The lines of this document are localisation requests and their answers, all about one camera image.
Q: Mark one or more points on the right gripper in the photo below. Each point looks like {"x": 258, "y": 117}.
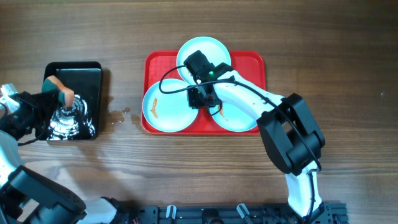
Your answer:
{"x": 195, "y": 98}

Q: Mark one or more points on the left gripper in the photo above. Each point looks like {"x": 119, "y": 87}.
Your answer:
{"x": 43, "y": 101}

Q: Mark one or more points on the orange green sponge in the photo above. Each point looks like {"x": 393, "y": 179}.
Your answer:
{"x": 65, "y": 95}

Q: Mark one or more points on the light blue plate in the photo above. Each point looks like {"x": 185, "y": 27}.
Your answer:
{"x": 168, "y": 113}
{"x": 232, "y": 118}
{"x": 215, "y": 51}

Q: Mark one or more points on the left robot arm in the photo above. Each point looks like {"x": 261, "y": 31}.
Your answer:
{"x": 56, "y": 203}

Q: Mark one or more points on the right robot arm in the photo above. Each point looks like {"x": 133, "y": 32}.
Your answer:
{"x": 290, "y": 134}

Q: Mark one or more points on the red plastic tray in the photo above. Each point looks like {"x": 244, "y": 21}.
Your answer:
{"x": 249, "y": 64}

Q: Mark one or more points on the black water basin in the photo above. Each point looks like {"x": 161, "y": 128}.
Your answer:
{"x": 81, "y": 121}

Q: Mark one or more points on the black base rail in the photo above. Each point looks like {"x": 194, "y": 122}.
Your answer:
{"x": 280, "y": 213}

